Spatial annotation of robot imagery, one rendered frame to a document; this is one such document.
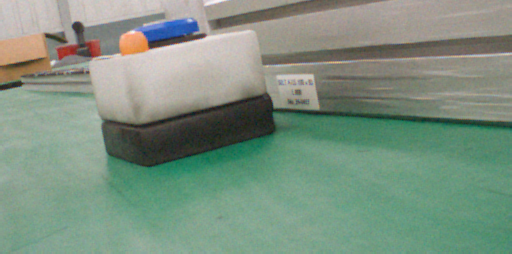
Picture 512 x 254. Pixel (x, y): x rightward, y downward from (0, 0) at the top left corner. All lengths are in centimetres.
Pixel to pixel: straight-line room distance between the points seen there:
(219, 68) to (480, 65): 14
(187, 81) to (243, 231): 16
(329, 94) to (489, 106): 13
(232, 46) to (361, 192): 16
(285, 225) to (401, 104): 16
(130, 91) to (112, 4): 1147
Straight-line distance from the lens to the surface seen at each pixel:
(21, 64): 274
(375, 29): 38
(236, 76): 40
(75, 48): 416
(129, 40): 38
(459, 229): 21
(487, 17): 33
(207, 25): 57
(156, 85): 38
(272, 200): 27
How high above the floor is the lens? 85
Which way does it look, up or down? 5 degrees down
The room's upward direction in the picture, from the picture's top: 11 degrees counter-clockwise
